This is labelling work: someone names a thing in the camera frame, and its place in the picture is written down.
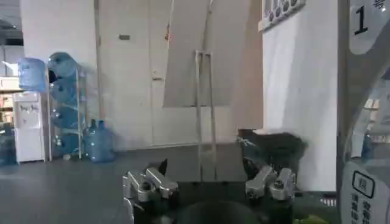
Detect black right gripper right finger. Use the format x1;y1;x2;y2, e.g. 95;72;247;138
243;158;297;201

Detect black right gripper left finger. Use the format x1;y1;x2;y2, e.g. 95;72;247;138
122;158;180;222

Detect dark laundry basket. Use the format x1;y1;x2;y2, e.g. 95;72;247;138
237;128;309;183

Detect green cloth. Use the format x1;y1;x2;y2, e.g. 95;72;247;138
292;214;330;224

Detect blue water jug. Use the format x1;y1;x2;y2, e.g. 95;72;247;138
82;119;98;158
90;120;117;163
17;57;47;93
0;122;18;167

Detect metal rack with water jugs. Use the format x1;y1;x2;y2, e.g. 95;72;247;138
45;52;88;161

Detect grey board on easel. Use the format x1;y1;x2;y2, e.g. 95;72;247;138
162;0;264;183

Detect white water dispenser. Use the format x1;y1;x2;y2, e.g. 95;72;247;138
12;91;46;164

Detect shelf with goods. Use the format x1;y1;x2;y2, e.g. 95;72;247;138
0;75;24;124

